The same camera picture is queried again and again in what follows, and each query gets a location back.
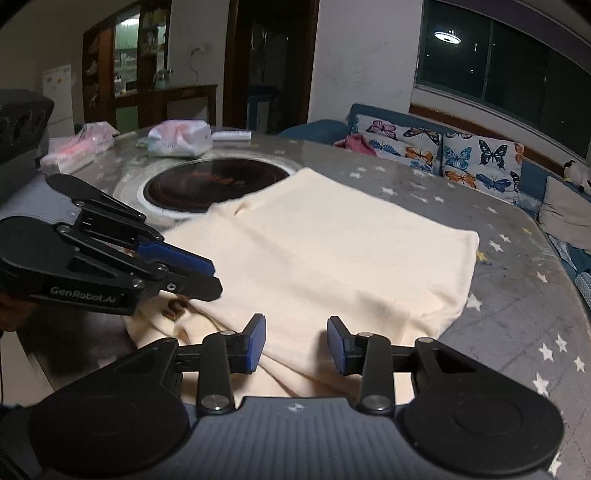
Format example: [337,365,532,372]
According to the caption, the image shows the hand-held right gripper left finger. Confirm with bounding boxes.
[99,314,267,415]

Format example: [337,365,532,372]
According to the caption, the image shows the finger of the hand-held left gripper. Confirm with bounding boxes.
[45,174,214,278]
[56,223,225,302]

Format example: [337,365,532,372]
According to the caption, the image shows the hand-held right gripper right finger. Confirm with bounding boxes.
[326,316,504,415]

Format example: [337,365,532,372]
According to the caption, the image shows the cream garment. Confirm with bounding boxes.
[124,167,481,403]

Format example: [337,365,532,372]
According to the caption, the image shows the round black induction cooktop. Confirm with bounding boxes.
[113,154,297,223]

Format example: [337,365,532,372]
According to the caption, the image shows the pink plastic bag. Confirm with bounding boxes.
[41,122,120,174]

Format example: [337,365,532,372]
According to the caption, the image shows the white and pink plastic pack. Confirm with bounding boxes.
[147,119,213,158]

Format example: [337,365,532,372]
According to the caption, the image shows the dark wooden side table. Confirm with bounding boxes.
[115,84,219,133]

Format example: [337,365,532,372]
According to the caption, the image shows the white refrigerator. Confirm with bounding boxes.
[42,65,75,138]

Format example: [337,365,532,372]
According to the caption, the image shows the blue sofa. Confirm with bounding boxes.
[278,102,591,311]

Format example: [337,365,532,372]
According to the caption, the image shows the wooden shelf cabinet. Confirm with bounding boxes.
[82,0,172,134]

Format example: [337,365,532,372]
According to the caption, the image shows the pink cloth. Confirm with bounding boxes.
[334,133,380,159]

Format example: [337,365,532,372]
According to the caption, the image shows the butterfly print cushion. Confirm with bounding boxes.
[355,114,443,175]
[440,133,525,205]

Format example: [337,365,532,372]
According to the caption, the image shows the patterned blue blanket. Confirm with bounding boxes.
[547,234,591,311]

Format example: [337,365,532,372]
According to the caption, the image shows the grey pillow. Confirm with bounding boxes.
[537,175,591,253]

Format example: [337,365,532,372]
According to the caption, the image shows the black and white plush toy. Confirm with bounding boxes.
[563,160,591,195]

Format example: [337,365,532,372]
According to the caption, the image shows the large dark window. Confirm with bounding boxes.
[412,0,591,155]

